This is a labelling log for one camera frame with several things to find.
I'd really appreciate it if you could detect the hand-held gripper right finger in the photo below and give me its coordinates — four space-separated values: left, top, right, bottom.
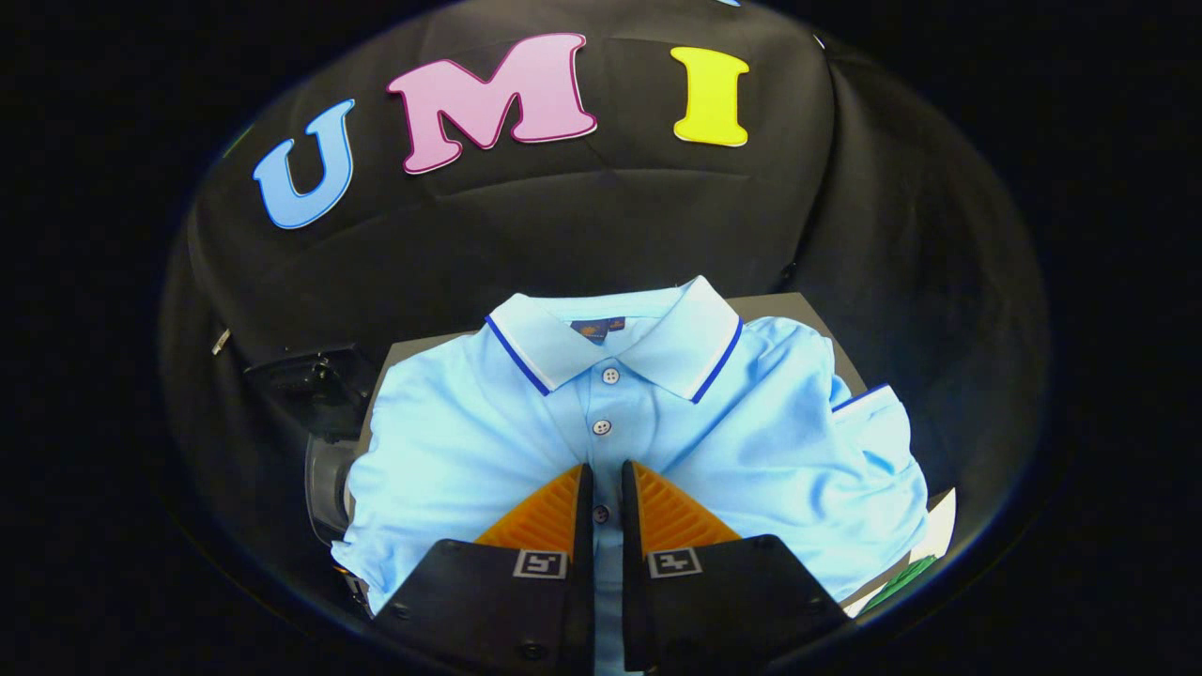
620 459 852 675

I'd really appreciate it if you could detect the dark transparent washing machine lid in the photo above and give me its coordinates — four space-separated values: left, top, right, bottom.
242 343 378 442

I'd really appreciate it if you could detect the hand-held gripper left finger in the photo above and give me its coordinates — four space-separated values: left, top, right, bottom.
374 462 596 676

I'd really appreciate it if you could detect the grey stand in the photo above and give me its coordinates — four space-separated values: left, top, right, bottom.
357 292 959 616

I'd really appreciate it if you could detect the white paper sheet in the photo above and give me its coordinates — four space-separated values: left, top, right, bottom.
906 486 959 569

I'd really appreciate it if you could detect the light blue polo shirt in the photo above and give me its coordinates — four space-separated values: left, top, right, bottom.
331 275 931 676

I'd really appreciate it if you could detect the grey washing machine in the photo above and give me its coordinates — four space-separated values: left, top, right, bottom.
302 430 365 547

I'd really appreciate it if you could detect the green object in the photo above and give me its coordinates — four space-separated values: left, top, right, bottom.
859 554 940 616

